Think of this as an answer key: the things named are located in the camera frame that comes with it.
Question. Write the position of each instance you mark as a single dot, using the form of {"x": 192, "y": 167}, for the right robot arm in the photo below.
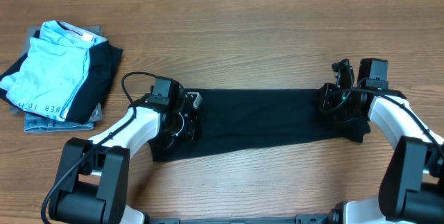
{"x": 411, "y": 190}

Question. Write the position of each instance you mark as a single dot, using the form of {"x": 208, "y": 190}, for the folded blue jeans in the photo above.
{"x": 37, "y": 124}

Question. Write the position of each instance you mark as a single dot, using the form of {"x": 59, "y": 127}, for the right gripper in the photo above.
{"x": 326, "y": 100}

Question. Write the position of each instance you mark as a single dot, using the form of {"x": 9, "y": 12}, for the black t-shirt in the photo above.
{"x": 235, "y": 119}

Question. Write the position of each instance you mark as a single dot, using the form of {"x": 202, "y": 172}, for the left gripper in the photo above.
{"x": 193, "y": 130}

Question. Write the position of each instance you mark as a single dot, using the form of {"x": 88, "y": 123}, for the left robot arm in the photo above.
{"x": 91, "y": 184}

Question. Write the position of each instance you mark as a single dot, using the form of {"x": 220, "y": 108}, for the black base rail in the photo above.
{"x": 298, "y": 219}

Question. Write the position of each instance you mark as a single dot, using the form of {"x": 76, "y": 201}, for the light blue folded t-shirt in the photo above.
{"x": 56, "y": 66}

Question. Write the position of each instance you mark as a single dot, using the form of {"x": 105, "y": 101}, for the black folded garment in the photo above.
{"x": 105, "y": 59}

